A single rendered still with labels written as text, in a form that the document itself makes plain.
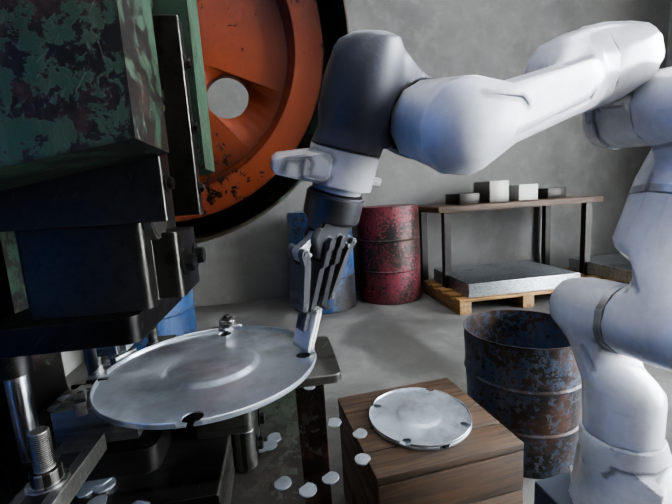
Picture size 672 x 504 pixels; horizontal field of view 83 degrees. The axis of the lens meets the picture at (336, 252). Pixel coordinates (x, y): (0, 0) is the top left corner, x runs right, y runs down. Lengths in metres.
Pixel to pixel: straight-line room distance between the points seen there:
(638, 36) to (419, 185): 3.52
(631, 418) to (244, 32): 1.00
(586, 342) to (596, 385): 0.07
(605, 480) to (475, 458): 0.37
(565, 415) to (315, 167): 1.31
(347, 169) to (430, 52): 3.95
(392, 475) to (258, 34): 1.04
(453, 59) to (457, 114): 4.05
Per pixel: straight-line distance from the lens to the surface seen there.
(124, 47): 0.37
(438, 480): 1.10
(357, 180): 0.45
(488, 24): 4.72
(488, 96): 0.42
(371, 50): 0.45
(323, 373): 0.51
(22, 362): 0.54
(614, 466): 0.81
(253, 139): 0.90
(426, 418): 1.20
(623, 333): 0.70
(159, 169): 0.44
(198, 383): 0.52
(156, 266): 0.50
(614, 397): 0.76
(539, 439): 1.58
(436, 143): 0.41
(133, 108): 0.36
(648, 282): 0.70
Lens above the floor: 1.01
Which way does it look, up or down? 8 degrees down
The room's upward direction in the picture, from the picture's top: 4 degrees counter-clockwise
